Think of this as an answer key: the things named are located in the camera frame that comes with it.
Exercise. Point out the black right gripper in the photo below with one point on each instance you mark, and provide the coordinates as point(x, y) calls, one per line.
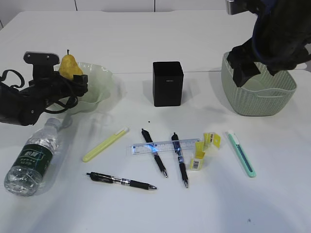
point(276, 53)

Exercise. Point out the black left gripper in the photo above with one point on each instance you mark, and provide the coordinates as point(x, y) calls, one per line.
point(54, 89)

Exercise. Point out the yellow pear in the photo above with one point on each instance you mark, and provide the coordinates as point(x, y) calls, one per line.
point(69, 67)

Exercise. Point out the clear water bottle green label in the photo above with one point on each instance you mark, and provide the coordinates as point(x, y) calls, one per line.
point(27, 172)

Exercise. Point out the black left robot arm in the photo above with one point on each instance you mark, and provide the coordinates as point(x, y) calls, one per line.
point(11, 111)

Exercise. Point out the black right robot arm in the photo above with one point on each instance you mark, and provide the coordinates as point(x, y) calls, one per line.
point(288, 19)

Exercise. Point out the green wavy glass plate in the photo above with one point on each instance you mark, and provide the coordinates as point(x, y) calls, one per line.
point(101, 89)

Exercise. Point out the green woven plastic basket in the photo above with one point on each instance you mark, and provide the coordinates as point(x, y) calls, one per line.
point(262, 95)

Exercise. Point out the yellow utility knife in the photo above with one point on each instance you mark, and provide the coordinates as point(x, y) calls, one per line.
point(103, 145)

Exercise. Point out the black square pen holder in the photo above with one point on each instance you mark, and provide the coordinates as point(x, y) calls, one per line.
point(167, 83)

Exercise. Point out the black gel pen left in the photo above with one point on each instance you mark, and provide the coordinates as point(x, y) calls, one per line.
point(99, 177)

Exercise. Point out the black gel pen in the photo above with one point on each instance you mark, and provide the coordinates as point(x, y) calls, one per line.
point(99, 177)
point(157, 158)
point(178, 151)

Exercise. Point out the green utility knife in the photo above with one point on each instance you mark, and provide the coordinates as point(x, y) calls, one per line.
point(241, 154)

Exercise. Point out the clear plastic ruler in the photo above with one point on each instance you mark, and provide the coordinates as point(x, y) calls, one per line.
point(163, 146)

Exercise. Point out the black gel pen right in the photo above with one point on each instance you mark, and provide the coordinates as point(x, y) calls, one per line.
point(178, 151)

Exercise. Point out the black gel pen middle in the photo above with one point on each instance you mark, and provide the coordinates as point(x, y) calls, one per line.
point(157, 158)

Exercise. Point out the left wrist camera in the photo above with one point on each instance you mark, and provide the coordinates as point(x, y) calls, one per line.
point(43, 62)

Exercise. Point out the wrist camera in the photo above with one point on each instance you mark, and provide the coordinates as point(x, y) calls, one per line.
point(234, 7)
point(43, 62)

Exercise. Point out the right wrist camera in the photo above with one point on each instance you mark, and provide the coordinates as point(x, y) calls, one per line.
point(234, 7)

